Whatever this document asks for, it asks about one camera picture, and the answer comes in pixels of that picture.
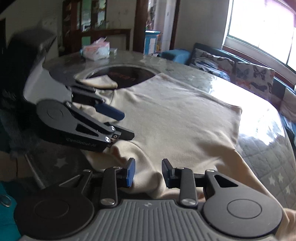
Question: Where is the black round induction cooktop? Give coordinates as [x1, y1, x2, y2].
[86, 65, 157, 89]

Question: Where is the blue white storage box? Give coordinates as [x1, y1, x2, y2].
[144, 30, 161, 55]

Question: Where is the grey plain cushion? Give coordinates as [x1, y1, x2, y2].
[280, 88, 296, 122]

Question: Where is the right butterfly print cushion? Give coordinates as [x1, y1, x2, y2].
[234, 62, 275, 101]

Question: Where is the left butterfly print cushion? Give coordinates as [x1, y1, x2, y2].
[189, 48, 235, 82]

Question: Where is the pink white tissue box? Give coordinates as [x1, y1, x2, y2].
[82, 38, 110, 61]

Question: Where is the dark wooden door frame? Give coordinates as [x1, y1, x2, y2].
[132, 1, 181, 53]

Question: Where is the butterfly print cushion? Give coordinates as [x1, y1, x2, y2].
[234, 62, 275, 101]
[189, 48, 235, 82]

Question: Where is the dark wooden cabinet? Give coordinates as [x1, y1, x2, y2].
[59, 1, 131, 56]

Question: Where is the beige knit garment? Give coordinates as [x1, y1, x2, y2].
[84, 73, 295, 240]

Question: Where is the dark blue sofa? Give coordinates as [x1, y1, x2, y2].
[158, 43, 295, 149]

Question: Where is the window with green frame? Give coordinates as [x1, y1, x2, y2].
[227, 1, 295, 72]

